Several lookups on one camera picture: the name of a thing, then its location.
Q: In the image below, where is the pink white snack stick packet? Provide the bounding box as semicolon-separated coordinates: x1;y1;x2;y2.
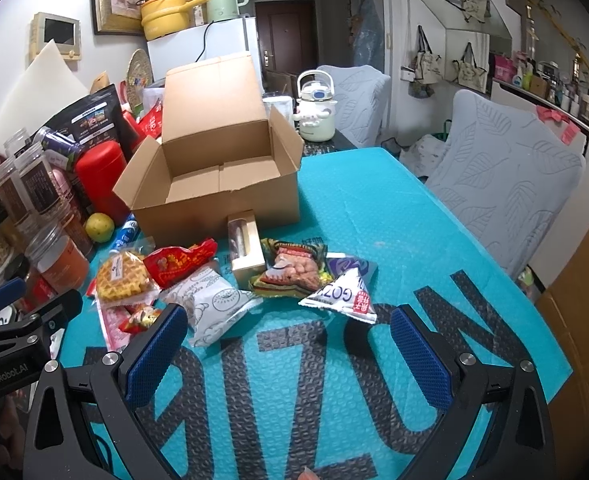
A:
96;302;132;352

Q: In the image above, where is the waffle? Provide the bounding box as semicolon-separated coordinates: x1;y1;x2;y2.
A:
95;249;161;308

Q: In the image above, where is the red chinese snack packet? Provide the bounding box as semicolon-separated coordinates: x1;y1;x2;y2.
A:
144;238;217;289

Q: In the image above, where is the white bread drawing packet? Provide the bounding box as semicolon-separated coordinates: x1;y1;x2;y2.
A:
160;261;263;348

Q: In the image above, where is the small window gift box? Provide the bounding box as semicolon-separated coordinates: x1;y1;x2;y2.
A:
227;210;266;289

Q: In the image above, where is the silver purple triangular snack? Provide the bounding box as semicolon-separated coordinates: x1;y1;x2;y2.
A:
299;252;378;325

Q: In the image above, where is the nutritious cereal snack bag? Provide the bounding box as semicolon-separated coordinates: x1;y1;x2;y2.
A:
249;238;334;299

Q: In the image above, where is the small red gold candy packet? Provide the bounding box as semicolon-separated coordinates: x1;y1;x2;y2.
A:
119;304;162;335

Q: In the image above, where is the person's hand holding gripper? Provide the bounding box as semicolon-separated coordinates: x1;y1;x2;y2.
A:
0;396;25;470

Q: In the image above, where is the orange labelled plastic jar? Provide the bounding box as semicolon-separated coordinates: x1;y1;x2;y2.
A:
25;223;89;294

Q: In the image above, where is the dark brown labelled jar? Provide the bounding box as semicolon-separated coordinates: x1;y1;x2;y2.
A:
52;198;94;258

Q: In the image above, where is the yellow green lemon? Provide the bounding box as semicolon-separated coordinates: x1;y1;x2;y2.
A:
85;212;114;244

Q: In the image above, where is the blue white tablet tube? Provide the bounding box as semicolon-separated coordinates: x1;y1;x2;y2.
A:
109;214;140;255

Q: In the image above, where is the grain filled clear jar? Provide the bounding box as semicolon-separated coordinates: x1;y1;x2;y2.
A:
16;143;63;219

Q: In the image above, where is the pink bottle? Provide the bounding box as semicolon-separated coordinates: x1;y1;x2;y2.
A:
52;167;78;209

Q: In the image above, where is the brown cardboard box at right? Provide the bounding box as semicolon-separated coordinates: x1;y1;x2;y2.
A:
536;229;589;479

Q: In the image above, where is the red cylindrical container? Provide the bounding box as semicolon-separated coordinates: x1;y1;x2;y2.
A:
74;141;131;226

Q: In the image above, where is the purple can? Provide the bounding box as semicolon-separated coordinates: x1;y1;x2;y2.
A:
33;126;82;159

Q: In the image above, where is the teal bubble mailer mat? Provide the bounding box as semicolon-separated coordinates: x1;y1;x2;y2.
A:
59;146;574;480

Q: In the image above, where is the black standing pouch bag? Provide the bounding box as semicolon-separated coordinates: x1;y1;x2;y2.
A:
45;84;136;159

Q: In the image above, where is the white foam board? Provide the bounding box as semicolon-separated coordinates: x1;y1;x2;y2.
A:
0;41;88;154

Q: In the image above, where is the open cardboard box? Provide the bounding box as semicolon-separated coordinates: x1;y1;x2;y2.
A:
113;52;304;246

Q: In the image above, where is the near grey leaf chair cover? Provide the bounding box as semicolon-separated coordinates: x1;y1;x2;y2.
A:
427;89;586;278

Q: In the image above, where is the grey leaf chair cover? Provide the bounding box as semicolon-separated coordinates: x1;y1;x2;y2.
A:
318;65;392;148
427;89;586;278

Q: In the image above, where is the woven round mat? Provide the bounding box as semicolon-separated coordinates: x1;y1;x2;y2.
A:
125;49;154;110

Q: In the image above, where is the white paper towel roll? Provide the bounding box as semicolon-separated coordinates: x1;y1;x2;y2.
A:
263;93;294;126

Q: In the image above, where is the white cartoon kettle bottle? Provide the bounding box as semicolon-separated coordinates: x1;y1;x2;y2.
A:
293;70;337;143

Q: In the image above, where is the white mini fridge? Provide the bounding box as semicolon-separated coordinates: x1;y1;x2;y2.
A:
148;15;263;86

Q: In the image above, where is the right hanging tote bag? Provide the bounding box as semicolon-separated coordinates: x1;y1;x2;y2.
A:
453;42;487;93

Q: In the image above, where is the hanging tote bag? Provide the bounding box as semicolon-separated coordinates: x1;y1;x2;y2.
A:
410;25;443;84
453;42;487;93

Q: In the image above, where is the far grey leaf chair cover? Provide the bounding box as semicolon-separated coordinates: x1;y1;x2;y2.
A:
318;65;392;148

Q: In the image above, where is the left hanging tote bag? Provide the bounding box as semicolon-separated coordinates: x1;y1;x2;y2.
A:
410;25;443;84

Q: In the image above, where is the dark brown door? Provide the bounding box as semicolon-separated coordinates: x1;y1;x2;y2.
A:
254;0;318;75

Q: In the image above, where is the wall intercom monitor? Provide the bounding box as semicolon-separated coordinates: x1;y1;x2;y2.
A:
29;12;82;61

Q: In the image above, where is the yellow pot with handle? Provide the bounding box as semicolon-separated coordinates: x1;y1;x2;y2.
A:
140;0;209;41

